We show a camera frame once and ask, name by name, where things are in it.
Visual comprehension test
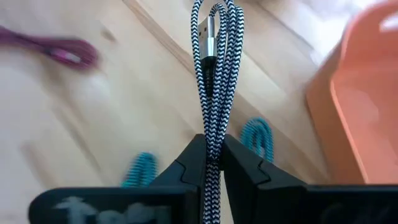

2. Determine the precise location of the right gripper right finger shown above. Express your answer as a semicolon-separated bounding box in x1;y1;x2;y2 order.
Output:
220;134;398;224

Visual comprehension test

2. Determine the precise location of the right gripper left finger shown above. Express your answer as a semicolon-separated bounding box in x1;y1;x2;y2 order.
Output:
28;133;208;224

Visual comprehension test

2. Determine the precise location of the teal navy braided USB cable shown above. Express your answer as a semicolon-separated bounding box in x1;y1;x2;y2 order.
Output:
121;116;275;188

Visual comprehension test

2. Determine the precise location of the black white braided USB cable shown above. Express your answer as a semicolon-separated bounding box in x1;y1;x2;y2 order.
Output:
190;0;246;224

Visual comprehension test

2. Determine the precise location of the pink black braided USB cable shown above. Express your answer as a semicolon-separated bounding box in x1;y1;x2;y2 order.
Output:
0;25;100;70

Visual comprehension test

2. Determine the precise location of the orange plastic bin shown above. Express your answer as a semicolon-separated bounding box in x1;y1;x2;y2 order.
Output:
305;0;398;185

